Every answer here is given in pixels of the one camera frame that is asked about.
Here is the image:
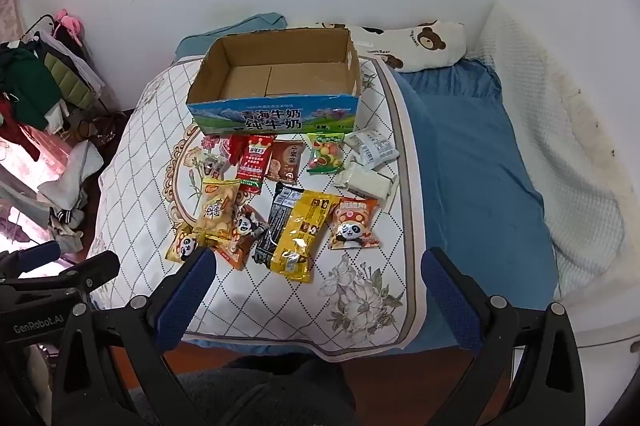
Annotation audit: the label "bear print pillow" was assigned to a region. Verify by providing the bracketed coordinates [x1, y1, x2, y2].
[315, 20, 468, 73]

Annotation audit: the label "green garment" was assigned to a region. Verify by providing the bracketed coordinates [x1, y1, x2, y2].
[0, 48, 63, 129]

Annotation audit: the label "blue bed sheet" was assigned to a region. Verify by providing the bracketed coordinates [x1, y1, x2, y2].
[192, 51, 558, 354]

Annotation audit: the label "pink hat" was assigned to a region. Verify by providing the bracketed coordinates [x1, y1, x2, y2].
[55, 8, 83, 34]

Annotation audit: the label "green fruit candy packet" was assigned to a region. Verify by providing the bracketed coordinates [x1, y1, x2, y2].
[306, 132, 347, 176]

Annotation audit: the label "teal pillow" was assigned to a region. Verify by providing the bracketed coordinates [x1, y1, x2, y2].
[175, 12, 288, 57]

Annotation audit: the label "small brown panda packet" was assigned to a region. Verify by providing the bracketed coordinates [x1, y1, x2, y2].
[235, 205, 271, 252]

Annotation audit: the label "white garment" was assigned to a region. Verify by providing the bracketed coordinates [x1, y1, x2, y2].
[37, 141, 103, 212]

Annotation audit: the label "large yellow snack packet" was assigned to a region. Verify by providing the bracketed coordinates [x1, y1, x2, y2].
[272, 189, 341, 284]

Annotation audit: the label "small orange snack packet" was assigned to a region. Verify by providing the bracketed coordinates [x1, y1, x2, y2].
[209, 235, 251, 269]

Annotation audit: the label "orange panda snack packet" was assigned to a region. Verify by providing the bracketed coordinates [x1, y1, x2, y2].
[327, 196, 382, 251]

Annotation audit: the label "olive padded jacket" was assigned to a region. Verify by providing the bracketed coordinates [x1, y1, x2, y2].
[44, 51, 98, 109]

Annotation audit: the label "black snack packet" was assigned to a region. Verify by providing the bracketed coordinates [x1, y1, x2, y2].
[252, 182, 305, 265]

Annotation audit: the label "white barcode label packet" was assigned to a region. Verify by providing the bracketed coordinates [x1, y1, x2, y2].
[344, 129, 400, 167]

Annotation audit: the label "red snack packet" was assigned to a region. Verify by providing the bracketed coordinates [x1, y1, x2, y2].
[235, 134, 275, 195]

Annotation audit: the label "floral quilted blanket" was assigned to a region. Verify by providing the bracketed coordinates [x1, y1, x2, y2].
[87, 53, 431, 363]

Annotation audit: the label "printed cardboard box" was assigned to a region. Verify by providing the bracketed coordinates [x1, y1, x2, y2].
[187, 26, 361, 138]

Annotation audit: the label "brown snack packet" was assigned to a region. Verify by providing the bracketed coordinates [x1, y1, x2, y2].
[265, 140, 307, 185]

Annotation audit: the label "person's dark pants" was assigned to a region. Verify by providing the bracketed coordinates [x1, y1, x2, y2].
[175, 353, 356, 426]

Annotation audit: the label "white waffle blanket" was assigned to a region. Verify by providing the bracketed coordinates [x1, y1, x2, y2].
[470, 3, 640, 347]

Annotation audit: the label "yellow chips packet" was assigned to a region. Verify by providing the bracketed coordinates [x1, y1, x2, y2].
[194, 176, 243, 241]

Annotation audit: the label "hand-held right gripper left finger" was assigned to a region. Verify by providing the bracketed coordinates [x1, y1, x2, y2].
[50, 247, 217, 426]

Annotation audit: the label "small yellow panda packet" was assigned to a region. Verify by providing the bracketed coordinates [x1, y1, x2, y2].
[166, 226, 206, 264]

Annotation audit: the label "plain white soft packet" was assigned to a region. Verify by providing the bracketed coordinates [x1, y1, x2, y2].
[334, 162, 399, 201]

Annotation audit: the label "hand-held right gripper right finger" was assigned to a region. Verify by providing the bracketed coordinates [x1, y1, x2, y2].
[420, 247, 587, 426]

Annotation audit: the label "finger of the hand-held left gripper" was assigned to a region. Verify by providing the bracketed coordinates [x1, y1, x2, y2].
[30, 250, 121, 302]
[0, 241, 62, 279]

